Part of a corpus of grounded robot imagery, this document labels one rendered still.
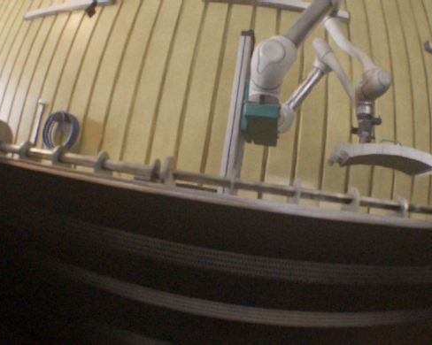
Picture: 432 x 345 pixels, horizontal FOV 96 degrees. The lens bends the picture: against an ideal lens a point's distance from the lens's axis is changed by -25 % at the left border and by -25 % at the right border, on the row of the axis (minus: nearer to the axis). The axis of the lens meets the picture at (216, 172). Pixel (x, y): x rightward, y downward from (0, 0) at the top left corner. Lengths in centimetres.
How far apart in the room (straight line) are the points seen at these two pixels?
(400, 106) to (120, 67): 283
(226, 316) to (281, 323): 13
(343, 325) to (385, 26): 307
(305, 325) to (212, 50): 229
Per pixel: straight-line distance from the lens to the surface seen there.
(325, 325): 69
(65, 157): 41
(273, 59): 105
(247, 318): 64
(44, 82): 328
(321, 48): 186
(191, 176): 32
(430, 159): 138
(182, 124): 228
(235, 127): 134
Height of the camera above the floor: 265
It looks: 4 degrees up
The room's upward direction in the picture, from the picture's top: 9 degrees clockwise
